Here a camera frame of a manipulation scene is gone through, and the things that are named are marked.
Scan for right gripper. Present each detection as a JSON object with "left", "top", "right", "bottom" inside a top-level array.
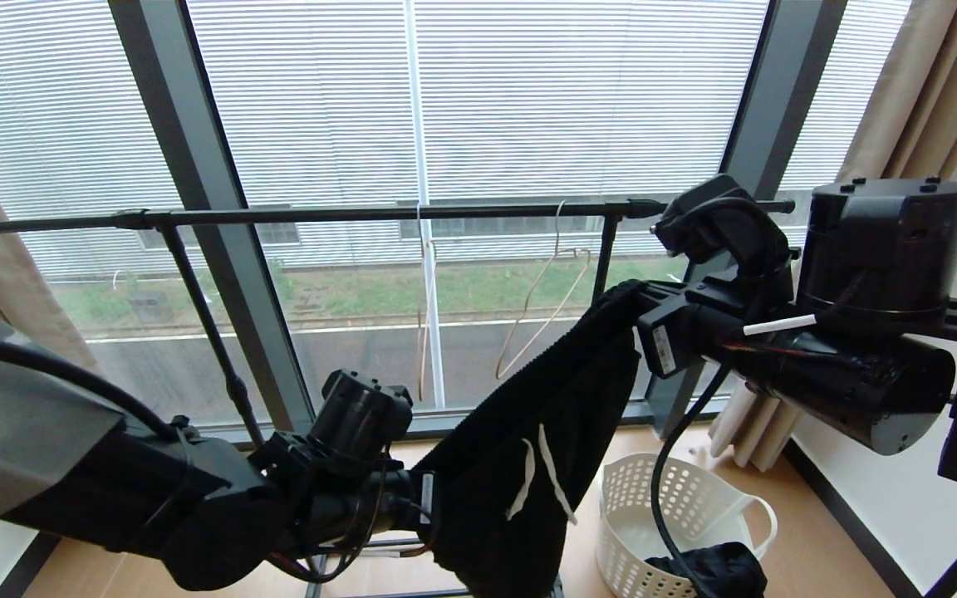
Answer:
[{"left": 635, "top": 287, "right": 957, "bottom": 456}]

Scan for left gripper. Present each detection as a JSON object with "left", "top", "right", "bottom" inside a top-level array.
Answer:
[{"left": 321, "top": 469, "right": 444, "bottom": 551}]

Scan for pink clothes hanger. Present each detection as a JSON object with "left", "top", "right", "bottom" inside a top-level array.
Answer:
[
  {"left": 495, "top": 200, "right": 593, "bottom": 381},
  {"left": 415, "top": 203, "right": 439, "bottom": 404}
]

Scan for black drawstring shorts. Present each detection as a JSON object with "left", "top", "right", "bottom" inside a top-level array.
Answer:
[{"left": 408, "top": 280, "right": 645, "bottom": 598}]

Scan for white laundry basket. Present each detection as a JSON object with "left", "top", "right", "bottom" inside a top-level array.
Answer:
[{"left": 595, "top": 453, "right": 778, "bottom": 598}]

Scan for black clothes rack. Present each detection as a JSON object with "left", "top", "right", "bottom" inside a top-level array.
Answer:
[{"left": 0, "top": 198, "right": 795, "bottom": 598}]

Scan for black garment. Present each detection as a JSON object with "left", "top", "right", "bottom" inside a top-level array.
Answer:
[{"left": 645, "top": 542, "right": 768, "bottom": 598}]

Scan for window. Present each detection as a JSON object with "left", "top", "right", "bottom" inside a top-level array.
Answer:
[{"left": 0, "top": 0, "right": 911, "bottom": 441}]

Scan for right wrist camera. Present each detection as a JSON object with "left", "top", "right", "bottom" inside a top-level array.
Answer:
[{"left": 651, "top": 174, "right": 795, "bottom": 287}]

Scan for black cable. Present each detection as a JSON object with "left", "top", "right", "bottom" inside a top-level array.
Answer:
[
  {"left": 0, "top": 331, "right": 184, "bottom": 441},
  {"left": 650, "top": 361, "right": 957, "bottom": 598}
]

